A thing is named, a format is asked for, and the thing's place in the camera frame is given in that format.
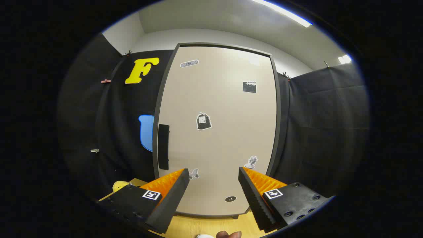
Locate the black backdrop cloth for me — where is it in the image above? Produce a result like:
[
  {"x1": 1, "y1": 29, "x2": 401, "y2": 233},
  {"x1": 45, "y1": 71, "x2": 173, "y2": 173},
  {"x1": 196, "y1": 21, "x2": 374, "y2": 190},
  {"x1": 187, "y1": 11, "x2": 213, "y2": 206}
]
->
[{"x1": 58, "y1": 33, "x2": 370, "y2": 202}]

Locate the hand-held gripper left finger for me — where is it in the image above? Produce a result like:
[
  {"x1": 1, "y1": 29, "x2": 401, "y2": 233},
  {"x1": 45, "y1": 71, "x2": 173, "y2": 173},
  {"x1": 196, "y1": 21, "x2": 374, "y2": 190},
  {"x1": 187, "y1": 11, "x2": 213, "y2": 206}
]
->
[{"x1": 98, "y1": 168, "x2": 190, "y2": 234}]

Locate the long ceiling light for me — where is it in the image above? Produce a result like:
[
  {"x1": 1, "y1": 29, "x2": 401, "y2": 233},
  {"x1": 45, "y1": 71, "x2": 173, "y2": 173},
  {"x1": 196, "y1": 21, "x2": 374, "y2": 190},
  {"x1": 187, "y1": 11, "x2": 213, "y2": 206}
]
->
[{"x1": 251, "y1": 0, "x2": 313, "y2": 27}]

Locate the black door handle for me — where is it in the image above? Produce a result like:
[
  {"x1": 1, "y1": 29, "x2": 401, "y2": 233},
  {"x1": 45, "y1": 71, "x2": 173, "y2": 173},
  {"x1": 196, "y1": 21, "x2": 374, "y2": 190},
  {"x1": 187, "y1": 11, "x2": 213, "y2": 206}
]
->
[{"x1": 158, "y1": 124, "x2": 170, "y2": 171}]

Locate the yellow plush toy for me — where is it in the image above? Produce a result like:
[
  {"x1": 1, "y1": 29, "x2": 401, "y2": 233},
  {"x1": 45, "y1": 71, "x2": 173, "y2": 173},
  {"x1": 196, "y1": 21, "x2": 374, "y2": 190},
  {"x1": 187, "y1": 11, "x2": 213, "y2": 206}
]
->
[{"x1": 112, "y1": 180, "x2": 130, "y2": 193}]

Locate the grey shoe cabinet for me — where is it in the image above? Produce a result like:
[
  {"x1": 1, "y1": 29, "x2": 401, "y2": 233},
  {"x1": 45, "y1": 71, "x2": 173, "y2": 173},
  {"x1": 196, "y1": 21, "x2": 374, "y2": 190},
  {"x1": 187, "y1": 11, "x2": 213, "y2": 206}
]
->
[{"x1": 152, "y1": 42, "x2": 282, "y2": 218}]

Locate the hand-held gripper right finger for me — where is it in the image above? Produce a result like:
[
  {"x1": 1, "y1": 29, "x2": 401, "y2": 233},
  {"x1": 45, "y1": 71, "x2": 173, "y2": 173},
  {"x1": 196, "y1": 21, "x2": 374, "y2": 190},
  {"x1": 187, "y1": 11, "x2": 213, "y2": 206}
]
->
[{"x1": 238, "y1": 167, "x2": 331, "y2": 232}]

